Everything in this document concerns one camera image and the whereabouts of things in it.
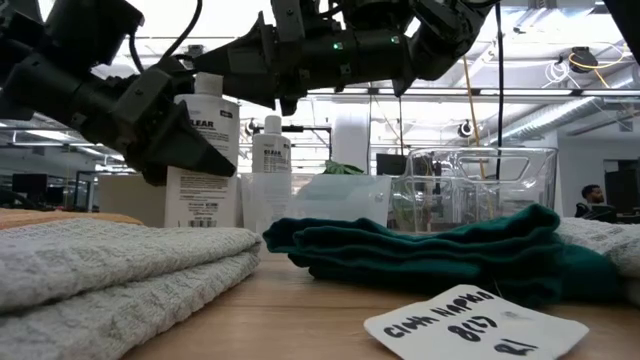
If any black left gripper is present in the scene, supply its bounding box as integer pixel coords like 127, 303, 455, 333
4, 53, 237, 187

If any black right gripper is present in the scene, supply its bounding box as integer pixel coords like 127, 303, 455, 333
192, 0, 416, 116

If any white plastic bottle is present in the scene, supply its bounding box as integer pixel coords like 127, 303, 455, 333
251, 114, 293, 221
164, 72, 241, 229

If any grey waffle weave towel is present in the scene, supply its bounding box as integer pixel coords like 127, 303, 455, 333
0, 217, 264, 360
552, 215, 640, 307

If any dark green cloth napkin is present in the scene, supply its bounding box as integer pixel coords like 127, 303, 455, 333
262, 203, 621, 309

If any artificial striped green plant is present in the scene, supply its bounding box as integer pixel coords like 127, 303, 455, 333
322, 159, 366, 176

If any translucent white plastic bin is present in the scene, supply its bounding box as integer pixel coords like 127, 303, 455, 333
239, 173, 393, 235

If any clear plastic bin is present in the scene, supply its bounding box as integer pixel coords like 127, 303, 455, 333
389, 146, 559, 235

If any white handwritten label card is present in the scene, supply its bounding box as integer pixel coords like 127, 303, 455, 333
363, 283, 590, 360

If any person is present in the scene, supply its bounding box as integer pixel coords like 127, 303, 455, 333
574, 183, 617, 224

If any yellow cable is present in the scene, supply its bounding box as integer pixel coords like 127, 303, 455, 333
462, 54, 494, 221

